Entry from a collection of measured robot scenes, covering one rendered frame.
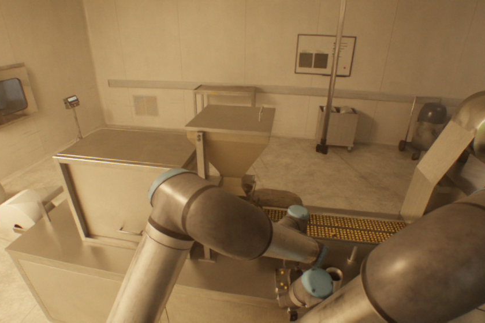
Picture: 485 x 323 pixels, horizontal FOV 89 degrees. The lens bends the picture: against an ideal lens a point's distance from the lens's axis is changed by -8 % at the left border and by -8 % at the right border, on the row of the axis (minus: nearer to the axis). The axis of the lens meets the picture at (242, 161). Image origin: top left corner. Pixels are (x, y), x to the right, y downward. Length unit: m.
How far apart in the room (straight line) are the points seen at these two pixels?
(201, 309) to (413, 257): 1.26
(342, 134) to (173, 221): 4.23
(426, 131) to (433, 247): 4.68
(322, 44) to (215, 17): 1.85
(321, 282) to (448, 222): 0.57
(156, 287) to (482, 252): 0.54
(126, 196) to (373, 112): 4.54
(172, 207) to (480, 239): 0.47
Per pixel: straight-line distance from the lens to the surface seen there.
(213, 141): 1.10
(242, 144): 1.09
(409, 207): 1.57
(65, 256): 1.74
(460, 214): 0.39
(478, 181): 1.47
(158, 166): 1.21
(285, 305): 1.11
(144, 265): 0.61
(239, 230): 0.50
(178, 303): 1.53
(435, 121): 4.97
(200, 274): 1.42
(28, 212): 2.22
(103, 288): 1.71
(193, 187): 0.54
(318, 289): 0.87
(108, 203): 1.52
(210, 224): 0.50
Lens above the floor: 1.89
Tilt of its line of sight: 27 degrees down
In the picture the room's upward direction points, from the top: 1 degrees clockwise
